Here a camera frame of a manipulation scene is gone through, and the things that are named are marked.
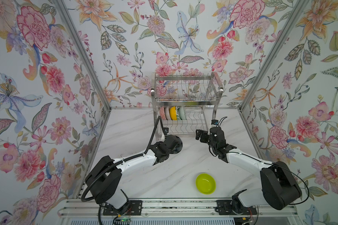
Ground dark blue flower bowl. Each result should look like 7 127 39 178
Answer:
171 136 183 154

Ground pale celadon bowl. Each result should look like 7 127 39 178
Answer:
178 106 186 121

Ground yellow bowl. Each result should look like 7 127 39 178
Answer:
169 106 177 121

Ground lime green bowl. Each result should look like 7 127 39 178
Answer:
195 173 216 195

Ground green leaf pattern bowl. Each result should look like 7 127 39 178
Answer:
176 107 181 121

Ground pink striped bowl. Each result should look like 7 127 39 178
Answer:
164 107 171 121

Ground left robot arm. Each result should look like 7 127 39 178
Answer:
80 135 183 213

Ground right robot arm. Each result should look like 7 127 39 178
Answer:
195 127 302 214

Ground steel two-tier dish rack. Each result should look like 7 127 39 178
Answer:
149 72 224 139

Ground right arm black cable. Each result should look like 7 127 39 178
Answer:
208 116 310 225

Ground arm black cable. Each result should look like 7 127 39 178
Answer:
208 116 310 225
80 116 170 225

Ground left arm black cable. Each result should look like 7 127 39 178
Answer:
80 116 170 225

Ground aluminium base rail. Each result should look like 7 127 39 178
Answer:
58 198 298 218

